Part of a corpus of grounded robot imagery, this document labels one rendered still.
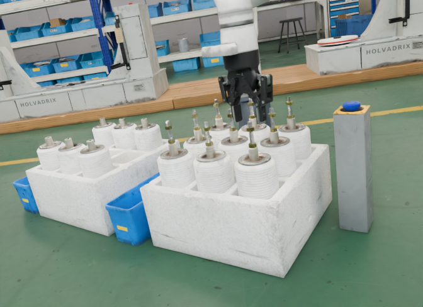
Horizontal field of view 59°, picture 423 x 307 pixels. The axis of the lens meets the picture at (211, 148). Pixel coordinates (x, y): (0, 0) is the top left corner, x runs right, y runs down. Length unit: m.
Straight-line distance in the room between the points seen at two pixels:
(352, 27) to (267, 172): 4.59
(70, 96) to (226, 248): 2.43
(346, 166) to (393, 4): 2.34
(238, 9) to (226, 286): 0.59
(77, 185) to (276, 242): 0.65
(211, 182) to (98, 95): 2.27
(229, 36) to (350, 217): 0.55
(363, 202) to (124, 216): 0.63
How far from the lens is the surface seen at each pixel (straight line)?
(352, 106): 0.93
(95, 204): 1.17
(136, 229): 1.08
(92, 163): 1.17
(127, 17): 3.00
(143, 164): 1.25
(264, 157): 0.85
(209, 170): 0.87
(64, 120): 3.14
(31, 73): 6.31
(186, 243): 0.99
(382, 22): 3.17
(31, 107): 3.33
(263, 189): 0.83
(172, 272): 0.96
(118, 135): 1.40
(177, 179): 0.96
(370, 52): 2.99
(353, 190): 0.98
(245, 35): 0.76
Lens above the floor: 0.55
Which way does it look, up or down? 18 degrees down
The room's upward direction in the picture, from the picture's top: 10 degrees counter-clockwise
